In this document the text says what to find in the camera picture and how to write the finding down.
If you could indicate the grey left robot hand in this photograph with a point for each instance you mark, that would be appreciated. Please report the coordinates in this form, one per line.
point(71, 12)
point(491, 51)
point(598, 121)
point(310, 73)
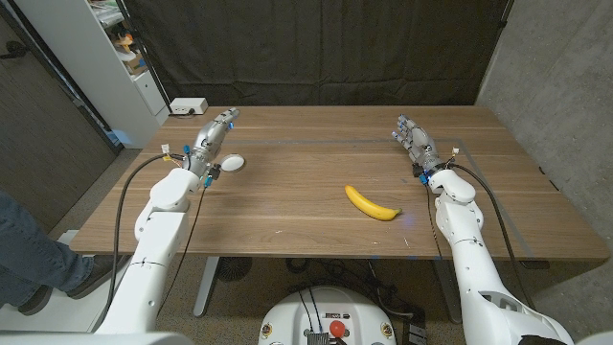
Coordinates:
point(208, 144)

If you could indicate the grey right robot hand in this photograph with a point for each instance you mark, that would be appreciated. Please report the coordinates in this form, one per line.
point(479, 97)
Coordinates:
point(424, 146)

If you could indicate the white metal jar lid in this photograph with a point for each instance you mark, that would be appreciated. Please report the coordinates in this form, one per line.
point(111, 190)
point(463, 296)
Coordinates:
point(233, 163)

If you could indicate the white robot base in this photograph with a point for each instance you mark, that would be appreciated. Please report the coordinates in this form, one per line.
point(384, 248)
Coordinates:
point(297, 311)

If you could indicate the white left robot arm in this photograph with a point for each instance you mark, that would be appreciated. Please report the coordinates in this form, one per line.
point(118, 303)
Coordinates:
point(143, 268)

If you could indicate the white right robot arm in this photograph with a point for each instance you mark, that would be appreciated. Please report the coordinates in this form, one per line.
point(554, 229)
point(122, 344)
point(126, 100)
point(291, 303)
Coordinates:
point(479, 278)

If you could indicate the yellow toy banana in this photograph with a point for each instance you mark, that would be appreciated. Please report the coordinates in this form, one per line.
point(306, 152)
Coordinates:
point(369, 206)

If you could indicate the orange toy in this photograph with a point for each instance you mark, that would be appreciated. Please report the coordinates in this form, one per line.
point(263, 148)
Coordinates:
point(125, 42)

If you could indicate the white power strip box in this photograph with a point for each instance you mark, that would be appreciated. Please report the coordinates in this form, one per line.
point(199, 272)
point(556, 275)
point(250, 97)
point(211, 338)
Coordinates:
point(189, 105)

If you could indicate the cardboard box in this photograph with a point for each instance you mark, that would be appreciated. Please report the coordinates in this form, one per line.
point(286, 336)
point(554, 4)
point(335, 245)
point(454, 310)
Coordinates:
point(136, 63)

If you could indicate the black stand pole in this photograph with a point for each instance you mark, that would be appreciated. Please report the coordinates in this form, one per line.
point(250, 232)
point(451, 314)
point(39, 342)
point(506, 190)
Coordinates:
point(143, 52)

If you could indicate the black round fan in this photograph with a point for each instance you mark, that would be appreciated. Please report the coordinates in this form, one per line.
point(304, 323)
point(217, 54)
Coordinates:
point(234, 268)

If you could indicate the black backdrop curtain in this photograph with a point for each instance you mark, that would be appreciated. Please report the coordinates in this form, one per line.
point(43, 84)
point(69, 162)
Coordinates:
point(311, 48)

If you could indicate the grey table leg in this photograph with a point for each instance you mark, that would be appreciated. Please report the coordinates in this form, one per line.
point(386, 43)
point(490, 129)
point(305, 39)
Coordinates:
point(206, 287)
point(447, 292)

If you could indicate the white shelf cabinet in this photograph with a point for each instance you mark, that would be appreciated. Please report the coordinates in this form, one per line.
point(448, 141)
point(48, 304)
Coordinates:
point(86, 57)

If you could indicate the dark shoe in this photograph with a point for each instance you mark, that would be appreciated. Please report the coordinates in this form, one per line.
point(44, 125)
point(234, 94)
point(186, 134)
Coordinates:
point(100, 275)
point(36, 302)

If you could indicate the black power adapter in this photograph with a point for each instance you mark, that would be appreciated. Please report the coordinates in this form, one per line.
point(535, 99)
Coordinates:
point(414, 330)

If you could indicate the red emergency stop button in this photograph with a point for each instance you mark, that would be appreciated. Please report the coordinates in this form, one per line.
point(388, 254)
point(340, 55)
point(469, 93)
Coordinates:
point(337, 328)

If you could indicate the person leg in jeans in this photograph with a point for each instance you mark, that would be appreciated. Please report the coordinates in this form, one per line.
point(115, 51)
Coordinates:
point(29, 254)

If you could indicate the white robot torso shell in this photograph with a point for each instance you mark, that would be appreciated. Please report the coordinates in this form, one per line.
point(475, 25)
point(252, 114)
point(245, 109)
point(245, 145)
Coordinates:
point(96, 339)

